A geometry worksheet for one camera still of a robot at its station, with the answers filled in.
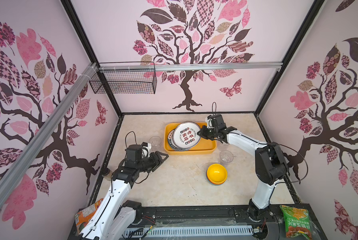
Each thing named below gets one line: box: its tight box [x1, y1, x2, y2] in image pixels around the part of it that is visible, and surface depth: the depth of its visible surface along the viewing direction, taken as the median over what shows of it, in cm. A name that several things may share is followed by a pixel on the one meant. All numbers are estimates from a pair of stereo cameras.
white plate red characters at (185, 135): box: [172, 121, 201, 149], surface depth 97 cm
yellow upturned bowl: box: [206, 163, 228, 186], surface depth 85 cm
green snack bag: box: [279, 205, 313, 240], surface depth 70 cm
